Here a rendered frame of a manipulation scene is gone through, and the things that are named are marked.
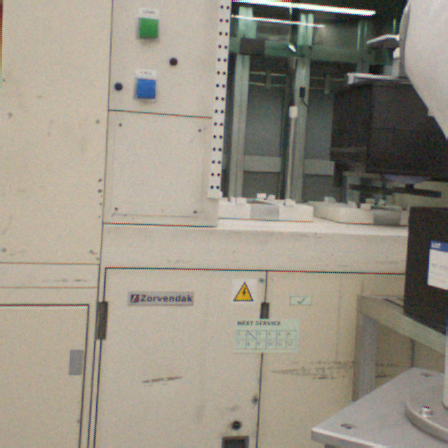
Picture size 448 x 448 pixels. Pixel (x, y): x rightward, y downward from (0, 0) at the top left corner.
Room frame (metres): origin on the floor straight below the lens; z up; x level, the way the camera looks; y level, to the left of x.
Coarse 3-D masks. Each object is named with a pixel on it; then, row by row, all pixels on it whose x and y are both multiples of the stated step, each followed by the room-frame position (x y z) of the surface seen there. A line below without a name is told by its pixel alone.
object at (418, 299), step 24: (408, 216) 1.31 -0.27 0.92; (432, 216) 1.26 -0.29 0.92; (408, 240) 1.31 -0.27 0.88; (432, 240) 1.26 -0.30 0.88; (408, 264) 1.31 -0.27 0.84; (432, 264) 1.25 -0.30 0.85; (408, 288) 1.30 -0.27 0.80; (432, 288) 1.25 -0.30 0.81; (408, 312) 1.30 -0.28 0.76; (432, 312) 1.24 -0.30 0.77
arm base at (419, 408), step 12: (444, 384) 0.78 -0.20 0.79; (408, 396) 0.80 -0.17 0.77; (420, 396) 0.80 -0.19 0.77; (432, 396) 0.81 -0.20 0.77; (444, 396) 0.77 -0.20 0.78; (408, 408) 0.77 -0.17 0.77; (420, 408) 0.75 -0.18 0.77; (432, 408) 0.75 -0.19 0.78; (444, 408) 0.77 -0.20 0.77; (420, 420) 0.74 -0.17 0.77; (432, 420) 0.73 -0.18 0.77; (444, 420) 0.73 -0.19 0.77; (432, 432) 0.72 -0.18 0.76; (444, 432) 0.71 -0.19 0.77
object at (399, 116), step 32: (352, 96) 1.65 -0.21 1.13; (384, 96) 1.57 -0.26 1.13; (416, 96) 1.58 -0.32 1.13; (352, 128) 1.64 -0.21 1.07; (384, 128) 1.57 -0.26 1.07; (416, 128) 1.58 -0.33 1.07; (352, 160) 1.63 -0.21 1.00; (384, 160) 1.57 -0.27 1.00; (416, 160) 1.58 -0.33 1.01; (384, 192) 1.58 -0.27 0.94; (416, 192) 1.68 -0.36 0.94
